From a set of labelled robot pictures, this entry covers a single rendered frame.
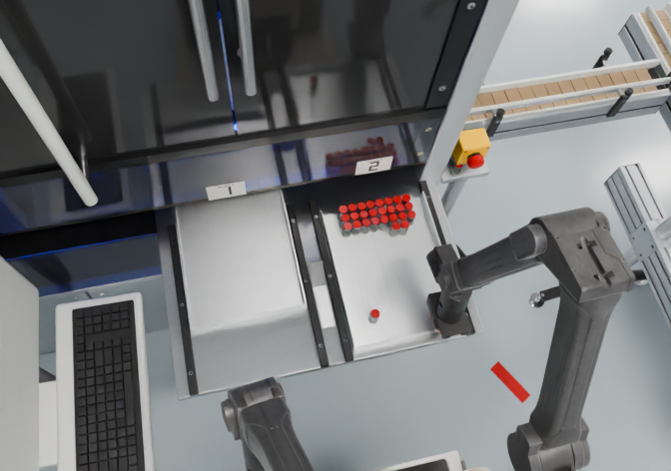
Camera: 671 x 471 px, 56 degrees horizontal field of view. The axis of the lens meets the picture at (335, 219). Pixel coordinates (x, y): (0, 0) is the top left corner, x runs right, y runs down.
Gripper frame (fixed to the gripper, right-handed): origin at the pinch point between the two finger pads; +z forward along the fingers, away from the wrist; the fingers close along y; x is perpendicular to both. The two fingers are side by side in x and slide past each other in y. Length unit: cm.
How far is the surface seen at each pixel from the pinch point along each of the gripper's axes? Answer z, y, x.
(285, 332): 1.8, 8.2, 34.2
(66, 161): -48, 23, 65
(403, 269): 0.3, 17.0, 3.8
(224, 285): -1, 22, 46
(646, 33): -13, 69, -83
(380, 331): 2.5, 3.8, 13.0
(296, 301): 0.5, 14.5, 30.4
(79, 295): 28, 44, 87
